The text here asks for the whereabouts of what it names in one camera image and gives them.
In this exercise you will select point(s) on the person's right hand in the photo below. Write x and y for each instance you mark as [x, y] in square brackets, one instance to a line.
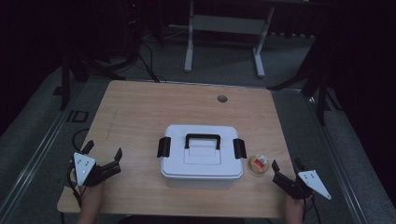
[294, 207]

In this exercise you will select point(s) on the black metal stand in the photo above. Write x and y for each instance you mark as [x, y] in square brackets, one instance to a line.
[65, 84]
[320, 99]

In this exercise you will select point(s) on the black floor bracket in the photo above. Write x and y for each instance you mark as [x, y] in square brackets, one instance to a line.
[77, 116]

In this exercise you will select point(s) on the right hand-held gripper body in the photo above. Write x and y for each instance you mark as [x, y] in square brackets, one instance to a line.
[313, 182]

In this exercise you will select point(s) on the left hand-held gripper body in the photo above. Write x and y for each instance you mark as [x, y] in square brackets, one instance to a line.
[84, 169]

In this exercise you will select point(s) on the person's left hand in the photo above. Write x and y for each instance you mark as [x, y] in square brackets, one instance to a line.
[91, 194]

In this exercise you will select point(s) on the round yellow red-label container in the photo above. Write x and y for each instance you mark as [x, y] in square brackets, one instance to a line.
[258, 168]

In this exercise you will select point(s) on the white metal desk frame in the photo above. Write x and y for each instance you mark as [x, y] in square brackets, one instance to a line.
[229, 24]

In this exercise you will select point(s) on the metal floor rail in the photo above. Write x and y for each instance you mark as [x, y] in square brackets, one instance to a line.
[37, 146]
[339, 174]

